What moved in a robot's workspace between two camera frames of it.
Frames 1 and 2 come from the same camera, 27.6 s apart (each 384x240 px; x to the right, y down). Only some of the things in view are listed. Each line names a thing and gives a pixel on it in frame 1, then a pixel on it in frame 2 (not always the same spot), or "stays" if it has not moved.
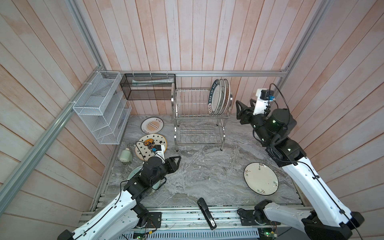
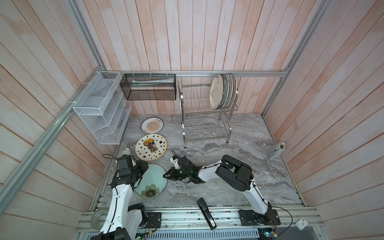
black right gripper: [242, 114] → [172, 174]
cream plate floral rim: [261, 178] → [216, 92]
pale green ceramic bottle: [126, 156] stays
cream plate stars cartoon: [144, 144] stays
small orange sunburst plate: [152, 125] stays
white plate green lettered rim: [215, 97] → [226, 85]
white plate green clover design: [223, 96] → [230, 89]
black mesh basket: [147, 86] stays
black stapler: [207, 213] stays
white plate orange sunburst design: [227, 95] → [234, 90]
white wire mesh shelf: [104, 107] stays
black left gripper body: [167, 167] → [139, 170]
